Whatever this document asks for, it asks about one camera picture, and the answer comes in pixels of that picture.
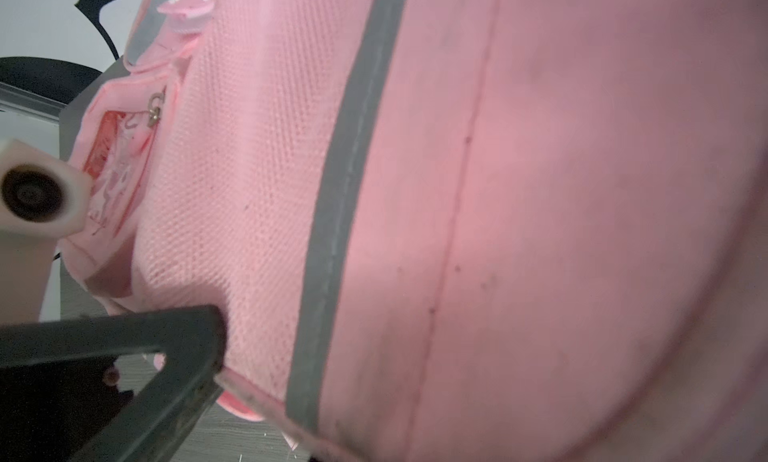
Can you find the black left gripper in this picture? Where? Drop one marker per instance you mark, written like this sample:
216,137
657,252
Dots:
122,388

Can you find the pink student backpack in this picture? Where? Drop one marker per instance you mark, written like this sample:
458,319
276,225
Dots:
451,230

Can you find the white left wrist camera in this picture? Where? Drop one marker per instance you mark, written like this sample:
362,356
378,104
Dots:
43,200

